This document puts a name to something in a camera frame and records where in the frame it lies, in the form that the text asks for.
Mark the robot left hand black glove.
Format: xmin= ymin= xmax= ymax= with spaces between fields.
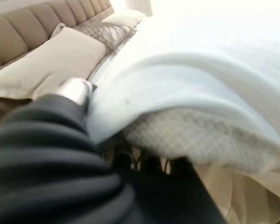
xmin=0 ymin=78 xmax=226 ymax=224

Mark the white duvet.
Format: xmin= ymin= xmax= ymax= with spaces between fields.
xmin=85 ymin=13 xmax=280 ymax=168

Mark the cream bed sheet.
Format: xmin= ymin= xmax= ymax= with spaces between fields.
xmin=196 ymin=161 xmax=280 ymax=224

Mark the large cream pillow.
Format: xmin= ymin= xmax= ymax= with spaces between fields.
xmin=0 ymin=23 xmax=109 ymax=100

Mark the beige tufted headboard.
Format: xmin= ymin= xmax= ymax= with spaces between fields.
xmin=0 ymin=0 xmax=115 ymax=73

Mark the small cream pillow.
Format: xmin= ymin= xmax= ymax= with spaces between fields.
xmin=102 ymin=9 xmax=147 ymax=32

